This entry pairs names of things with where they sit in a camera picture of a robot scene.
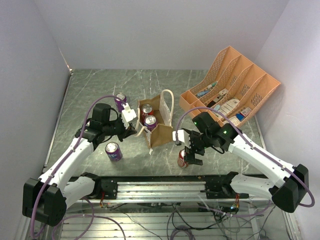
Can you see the red Coca-Cola can back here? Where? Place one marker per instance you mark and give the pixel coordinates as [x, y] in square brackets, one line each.
[146, 110]

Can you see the blue marker in organizer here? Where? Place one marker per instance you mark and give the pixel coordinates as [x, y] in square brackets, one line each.
[202, 93]

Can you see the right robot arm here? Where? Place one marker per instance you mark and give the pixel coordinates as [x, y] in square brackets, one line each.
[283, 183]

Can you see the brown canvas tote bag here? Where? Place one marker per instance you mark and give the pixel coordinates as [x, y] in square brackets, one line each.
[163, 131]

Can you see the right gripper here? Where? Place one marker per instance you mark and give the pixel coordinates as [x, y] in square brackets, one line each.
[188, 152]

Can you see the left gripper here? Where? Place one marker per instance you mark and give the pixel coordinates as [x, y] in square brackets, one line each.
[126, 131]

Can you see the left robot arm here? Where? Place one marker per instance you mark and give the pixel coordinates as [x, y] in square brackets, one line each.
[47, 198]

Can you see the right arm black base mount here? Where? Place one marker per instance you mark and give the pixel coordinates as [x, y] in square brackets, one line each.
[219, 186]

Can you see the aluminium mounting rail frame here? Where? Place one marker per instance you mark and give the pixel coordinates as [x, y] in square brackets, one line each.
[147, 189]

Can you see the purple fanta can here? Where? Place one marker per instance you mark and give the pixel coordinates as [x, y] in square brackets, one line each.
[150, 122]
[113, 151]
[120, 99]

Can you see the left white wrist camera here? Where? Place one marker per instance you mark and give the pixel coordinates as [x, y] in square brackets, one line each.
[128, 115]

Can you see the red Coca-Cola can front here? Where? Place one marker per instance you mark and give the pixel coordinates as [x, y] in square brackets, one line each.
[181, 161]

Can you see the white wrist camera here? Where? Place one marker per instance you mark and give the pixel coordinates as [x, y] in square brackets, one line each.
[128, 115]
[181, 137]

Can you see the purple Fanta can back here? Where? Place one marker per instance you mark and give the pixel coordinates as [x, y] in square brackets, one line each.
[120, 99]

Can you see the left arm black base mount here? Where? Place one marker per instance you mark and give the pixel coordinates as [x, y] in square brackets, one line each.
[108, 189]

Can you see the red coca-cola can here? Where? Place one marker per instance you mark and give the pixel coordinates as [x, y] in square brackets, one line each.
[181, 161]
[146, 110]

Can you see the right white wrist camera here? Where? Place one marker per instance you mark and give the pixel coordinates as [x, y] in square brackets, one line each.
[181, 137]

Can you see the orange plastic desk organizer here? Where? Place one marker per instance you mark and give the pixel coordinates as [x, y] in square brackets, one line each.
[238, 89]

